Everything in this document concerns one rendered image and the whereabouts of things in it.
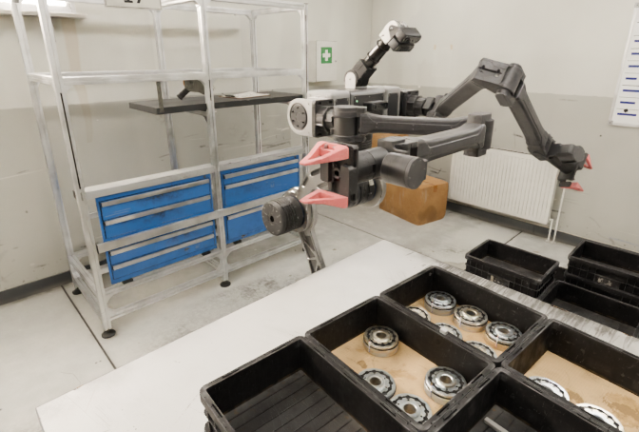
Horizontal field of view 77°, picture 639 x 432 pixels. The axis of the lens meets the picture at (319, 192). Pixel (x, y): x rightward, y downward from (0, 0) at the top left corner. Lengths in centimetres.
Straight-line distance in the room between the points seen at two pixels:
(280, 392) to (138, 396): 46
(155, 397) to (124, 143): 241
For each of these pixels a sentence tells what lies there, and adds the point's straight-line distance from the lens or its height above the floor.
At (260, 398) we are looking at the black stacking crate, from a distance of 115.
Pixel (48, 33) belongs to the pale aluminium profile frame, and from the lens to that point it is 246.
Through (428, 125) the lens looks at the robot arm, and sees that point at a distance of 119.
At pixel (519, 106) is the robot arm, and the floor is 150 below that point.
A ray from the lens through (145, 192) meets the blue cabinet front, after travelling 268.
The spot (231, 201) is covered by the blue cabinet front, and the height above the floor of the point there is 64.
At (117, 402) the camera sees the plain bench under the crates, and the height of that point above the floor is 70.
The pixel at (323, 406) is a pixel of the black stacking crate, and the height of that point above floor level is 83.
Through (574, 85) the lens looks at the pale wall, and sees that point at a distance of 412.
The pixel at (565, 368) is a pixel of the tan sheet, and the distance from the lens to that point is 139.
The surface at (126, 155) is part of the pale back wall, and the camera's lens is 352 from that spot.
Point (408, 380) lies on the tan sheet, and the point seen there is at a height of 83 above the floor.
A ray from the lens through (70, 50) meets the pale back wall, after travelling 337.
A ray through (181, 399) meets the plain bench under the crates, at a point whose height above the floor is 70.
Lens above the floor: 165
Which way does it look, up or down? 19 degrees down
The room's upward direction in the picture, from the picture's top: straight up
